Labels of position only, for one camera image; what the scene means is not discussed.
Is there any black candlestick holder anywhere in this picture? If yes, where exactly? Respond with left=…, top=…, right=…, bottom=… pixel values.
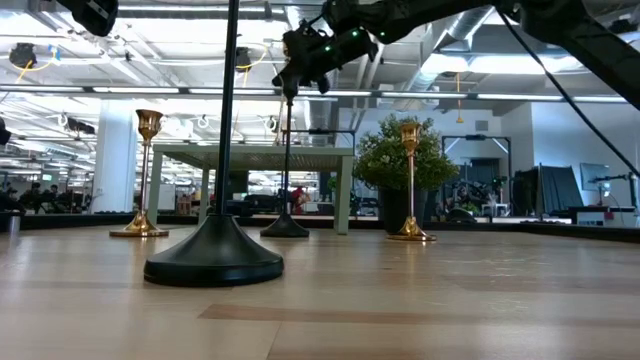
left=259, top=94, right=311, bottom=239
left=143, top=0, right=285, bottom=289

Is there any silver air duct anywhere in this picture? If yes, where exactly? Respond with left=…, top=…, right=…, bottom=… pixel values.
left=299, top=94, right=351, bottom=147

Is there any black curtain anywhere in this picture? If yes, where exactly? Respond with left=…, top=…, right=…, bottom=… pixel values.
left=537, top=164, right=585, bottom=217

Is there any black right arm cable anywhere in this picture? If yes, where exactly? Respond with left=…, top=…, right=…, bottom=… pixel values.
left=497, top=9, right=640, bottom=177

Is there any grey wall monitor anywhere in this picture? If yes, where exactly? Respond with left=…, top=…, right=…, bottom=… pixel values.
left=579, top=162, right=612, bottom=193

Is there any short gold candlestick holder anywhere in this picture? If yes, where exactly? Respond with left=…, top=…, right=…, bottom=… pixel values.
left=109, top=108, right=170, bottom=238
left=386, top=122, right=438, bottom=243

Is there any black aluminium table frame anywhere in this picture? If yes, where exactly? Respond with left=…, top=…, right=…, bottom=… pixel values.
left=0, top=212, right=640, bottom=245

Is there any white building column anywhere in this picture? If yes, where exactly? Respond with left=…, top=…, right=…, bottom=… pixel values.
left=92, top=99, right=139, bottom=214

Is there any hanging yellow cord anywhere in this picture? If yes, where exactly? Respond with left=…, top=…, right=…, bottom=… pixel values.
left=452, top=72, right=464, bottom=125

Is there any mint green perforated shelf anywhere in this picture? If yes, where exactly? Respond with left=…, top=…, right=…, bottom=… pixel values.
left=147, top=143, right=356, bottom=236

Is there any person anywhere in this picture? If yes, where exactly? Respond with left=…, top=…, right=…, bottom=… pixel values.
left=45, top=183, right=64, bottom=211
left=28, top=181, right=45, bottom=212
left=289, top=185, right=312, bottom=216

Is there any potted plant with white flowers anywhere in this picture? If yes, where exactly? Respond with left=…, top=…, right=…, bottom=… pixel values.
left=352, top=113, right=460, bottom=235

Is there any black ceiling camera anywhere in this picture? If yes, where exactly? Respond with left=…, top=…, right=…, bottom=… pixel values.
left=8, top=42, right=39, bottom=69

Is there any black frame stand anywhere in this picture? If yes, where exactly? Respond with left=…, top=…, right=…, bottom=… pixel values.
left=441, top=133, right=513, bottom=221

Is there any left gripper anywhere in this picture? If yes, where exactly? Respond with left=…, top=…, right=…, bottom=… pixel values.
left=56, top=0, right=120, bottom=38

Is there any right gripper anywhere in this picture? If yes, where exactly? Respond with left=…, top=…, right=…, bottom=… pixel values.
left=272, top=22, right=380, bottom=100

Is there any long ceiling light strip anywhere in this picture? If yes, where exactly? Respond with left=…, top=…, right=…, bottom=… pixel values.
left=0, top=85, right=640, bottom=104

